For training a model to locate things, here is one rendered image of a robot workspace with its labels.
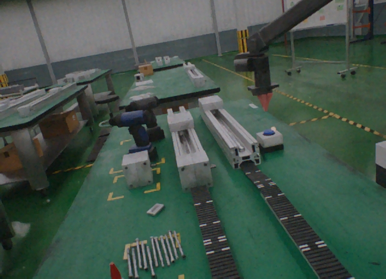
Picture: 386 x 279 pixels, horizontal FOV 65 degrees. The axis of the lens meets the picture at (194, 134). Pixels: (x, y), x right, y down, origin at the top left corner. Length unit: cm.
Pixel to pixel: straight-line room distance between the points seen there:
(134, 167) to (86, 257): 36
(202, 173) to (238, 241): 29
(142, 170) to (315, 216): 57
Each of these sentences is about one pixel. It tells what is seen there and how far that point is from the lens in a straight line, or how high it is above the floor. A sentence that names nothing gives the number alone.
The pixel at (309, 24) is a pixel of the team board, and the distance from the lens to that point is 694.
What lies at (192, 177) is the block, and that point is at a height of 83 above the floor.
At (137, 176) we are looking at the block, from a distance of 109.
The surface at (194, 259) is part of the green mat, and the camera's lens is 73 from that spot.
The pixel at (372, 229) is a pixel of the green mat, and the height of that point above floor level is 78.
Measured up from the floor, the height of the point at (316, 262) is 81.
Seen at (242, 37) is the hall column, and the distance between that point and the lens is 1114.
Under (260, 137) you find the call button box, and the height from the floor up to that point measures 84.
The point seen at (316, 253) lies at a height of 81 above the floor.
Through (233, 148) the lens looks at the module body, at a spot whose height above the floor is 86.
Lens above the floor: 125
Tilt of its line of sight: 18 degrees down
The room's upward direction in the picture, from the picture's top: 10 degrees counter-clockwise
